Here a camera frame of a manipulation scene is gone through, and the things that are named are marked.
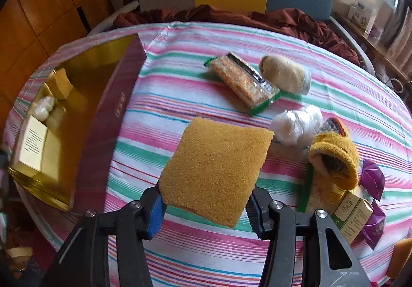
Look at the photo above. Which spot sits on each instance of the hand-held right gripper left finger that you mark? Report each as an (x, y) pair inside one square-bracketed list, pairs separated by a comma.
[(156, 213)]

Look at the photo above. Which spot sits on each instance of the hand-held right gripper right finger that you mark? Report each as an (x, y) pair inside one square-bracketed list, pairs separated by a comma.
[(254, 213)]

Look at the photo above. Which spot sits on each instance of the yellow sponge cloth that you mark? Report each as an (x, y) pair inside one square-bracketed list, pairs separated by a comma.
[(215, 168)]

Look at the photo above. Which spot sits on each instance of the white plastic bag wad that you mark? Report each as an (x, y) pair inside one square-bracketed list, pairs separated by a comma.
[(45, 108), (296, 126)]

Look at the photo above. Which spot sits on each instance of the maroon gift box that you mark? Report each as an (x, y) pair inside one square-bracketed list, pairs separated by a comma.
[(109, 119)]

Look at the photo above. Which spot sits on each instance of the green-edged snack packet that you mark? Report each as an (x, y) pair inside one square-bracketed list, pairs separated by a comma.
[(322, 193)]

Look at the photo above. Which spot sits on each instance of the small cream green box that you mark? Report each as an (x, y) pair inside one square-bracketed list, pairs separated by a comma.
[(352, 216)]

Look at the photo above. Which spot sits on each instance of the yellow fuzzy slipper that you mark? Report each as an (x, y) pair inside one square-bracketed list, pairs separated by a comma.
[(334, 148)]

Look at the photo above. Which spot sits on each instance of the striped bed sheet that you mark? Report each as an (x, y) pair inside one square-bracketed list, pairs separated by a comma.
[(193, 106)]

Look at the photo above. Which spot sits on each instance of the purple foil packet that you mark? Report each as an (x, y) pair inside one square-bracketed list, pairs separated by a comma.
[(375, 225), (373, 177)]

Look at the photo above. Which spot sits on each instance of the green-ended cracker packet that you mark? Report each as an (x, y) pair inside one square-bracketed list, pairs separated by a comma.
[(241, 81)]

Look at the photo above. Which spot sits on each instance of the cream printed card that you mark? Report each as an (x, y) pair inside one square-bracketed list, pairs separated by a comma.
[(32, 142)]

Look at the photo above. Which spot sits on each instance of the beige rolled towel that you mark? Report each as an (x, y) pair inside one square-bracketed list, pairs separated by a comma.
[(283, 73)]

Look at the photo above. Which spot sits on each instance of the orange foam block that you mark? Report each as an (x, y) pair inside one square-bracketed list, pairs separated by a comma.
[(400, 258)]

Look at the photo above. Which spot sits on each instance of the small yellow box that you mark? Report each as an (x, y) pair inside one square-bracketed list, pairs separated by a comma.
[(61, 85)]

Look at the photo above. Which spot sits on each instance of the maroon blanket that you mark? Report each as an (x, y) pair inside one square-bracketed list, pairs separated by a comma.
[(289, 21)]

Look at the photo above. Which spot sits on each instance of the wooden side shelf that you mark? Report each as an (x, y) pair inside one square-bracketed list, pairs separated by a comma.
[(379, 52)]

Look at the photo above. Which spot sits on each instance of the small purple container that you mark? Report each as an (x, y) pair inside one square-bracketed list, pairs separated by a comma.
[(376, 33)]

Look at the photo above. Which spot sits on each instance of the white carton box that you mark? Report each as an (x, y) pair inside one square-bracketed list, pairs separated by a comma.
[(362, 16)]

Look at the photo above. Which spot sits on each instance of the grey curtain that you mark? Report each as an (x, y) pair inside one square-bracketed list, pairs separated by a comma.
[(399, 32)]

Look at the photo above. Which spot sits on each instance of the wooden wardrobe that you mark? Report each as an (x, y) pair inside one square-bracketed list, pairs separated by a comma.
[(48, 0)]

